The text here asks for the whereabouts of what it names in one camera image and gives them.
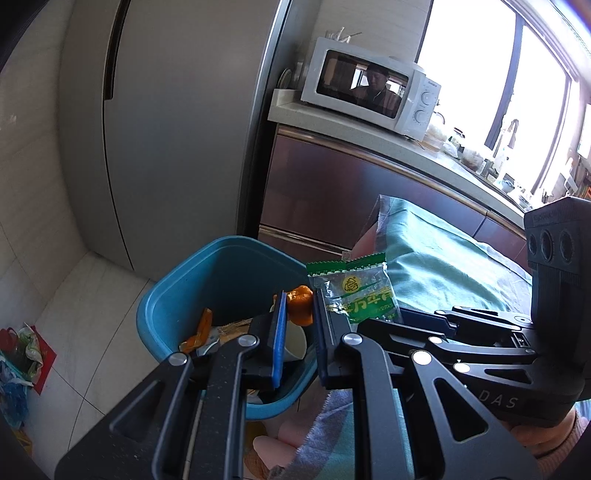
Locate white microwave oven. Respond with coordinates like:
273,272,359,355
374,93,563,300
301,37,439,139

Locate brown base cabinets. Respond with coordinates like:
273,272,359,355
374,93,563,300
257,124,532,268

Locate crumpled floor plastic bag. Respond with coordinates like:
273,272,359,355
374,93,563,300
0,364,31,431

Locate large kitchen window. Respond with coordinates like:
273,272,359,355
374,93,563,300
416,0,591,195

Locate teal plastic bin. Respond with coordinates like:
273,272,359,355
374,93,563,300
137,236,324,421

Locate grey refrigerator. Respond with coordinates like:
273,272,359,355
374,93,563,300
58,0,291,280

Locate large golden snack wrapper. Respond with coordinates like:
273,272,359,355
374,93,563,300
215,318,254,345

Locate red bag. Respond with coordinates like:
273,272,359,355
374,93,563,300
0,325,57,396

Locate beige kitchen counter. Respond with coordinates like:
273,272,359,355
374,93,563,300
269,88,527,227

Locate clear green-edged wrapper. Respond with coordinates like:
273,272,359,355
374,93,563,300
307,253,400,324

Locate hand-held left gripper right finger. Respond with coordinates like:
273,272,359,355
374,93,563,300
311,287,541,480

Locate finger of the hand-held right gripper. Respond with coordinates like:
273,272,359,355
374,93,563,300
399,306,537,339
358,320,540,371

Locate person's right hand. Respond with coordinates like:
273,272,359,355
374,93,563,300
508,411,589,460

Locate pink cloth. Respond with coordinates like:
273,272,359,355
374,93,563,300
252,406,324,480

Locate orange peel piece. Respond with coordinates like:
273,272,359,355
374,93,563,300
286,285,315,326
180,308,214,354

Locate white dotted paper cup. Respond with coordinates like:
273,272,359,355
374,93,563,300
270,295,308,363

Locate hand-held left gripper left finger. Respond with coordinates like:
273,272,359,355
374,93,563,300
55,290,289,480

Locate small white ornament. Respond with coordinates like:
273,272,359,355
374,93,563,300
323,27,363,43

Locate blue printed tablecloth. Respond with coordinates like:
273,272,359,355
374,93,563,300
295,195,536,480

